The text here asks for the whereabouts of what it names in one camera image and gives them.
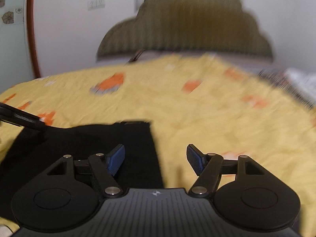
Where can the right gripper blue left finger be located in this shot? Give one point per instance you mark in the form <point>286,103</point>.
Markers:
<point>104,167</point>

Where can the white wall socket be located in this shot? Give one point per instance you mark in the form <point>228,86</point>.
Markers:
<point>95,4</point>

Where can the black pants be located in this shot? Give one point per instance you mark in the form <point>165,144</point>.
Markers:
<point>34,151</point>

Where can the yellow carrot print quilt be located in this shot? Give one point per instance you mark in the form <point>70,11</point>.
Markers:
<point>200,100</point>

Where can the patterned clothes pile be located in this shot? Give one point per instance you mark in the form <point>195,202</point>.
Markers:
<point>278,80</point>

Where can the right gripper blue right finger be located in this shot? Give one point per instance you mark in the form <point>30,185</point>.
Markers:
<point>208,169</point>

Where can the brown wooden door frame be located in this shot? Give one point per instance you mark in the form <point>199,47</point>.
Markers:
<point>31,38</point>

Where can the floral wardrobe door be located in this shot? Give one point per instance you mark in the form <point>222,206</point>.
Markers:
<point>16,66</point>

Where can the olive padded headboard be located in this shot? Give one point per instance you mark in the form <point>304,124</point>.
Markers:
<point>183,25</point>

